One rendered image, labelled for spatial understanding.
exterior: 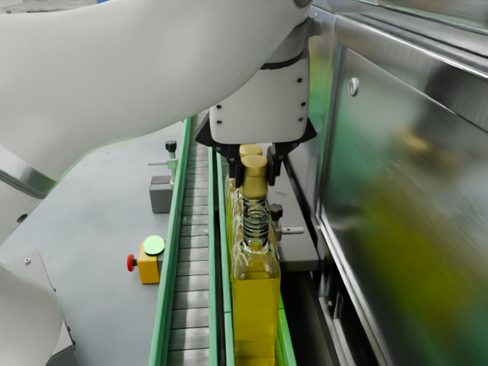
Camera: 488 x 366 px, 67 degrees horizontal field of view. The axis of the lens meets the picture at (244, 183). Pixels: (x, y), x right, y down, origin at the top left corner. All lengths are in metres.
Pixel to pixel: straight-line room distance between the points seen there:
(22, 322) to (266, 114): 0.26
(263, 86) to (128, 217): 0.82
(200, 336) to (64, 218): 0.67
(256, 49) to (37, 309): 0.18
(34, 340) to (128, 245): 0.79
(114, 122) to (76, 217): 0.98
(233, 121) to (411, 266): 0.21
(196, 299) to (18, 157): 0.52
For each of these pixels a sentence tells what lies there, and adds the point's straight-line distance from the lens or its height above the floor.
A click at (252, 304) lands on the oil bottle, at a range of 0.46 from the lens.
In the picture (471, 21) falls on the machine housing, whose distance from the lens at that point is 0.31.
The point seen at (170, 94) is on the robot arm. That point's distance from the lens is 0.18.
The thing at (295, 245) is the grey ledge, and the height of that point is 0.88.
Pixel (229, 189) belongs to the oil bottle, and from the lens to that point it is 0.56.
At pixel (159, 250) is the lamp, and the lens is 0.84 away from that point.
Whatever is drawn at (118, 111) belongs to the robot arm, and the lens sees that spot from 0.18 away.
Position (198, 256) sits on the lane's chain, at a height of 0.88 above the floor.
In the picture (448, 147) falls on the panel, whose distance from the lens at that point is 0.31.
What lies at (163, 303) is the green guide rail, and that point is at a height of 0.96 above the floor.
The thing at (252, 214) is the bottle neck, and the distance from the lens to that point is 0.42.
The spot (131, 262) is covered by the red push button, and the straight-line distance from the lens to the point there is 0.87.
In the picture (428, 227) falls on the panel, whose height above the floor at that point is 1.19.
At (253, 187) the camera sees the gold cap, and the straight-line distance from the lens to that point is 0.44.
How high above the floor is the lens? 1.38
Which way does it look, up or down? 31 degrees down
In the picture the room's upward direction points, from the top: straight up
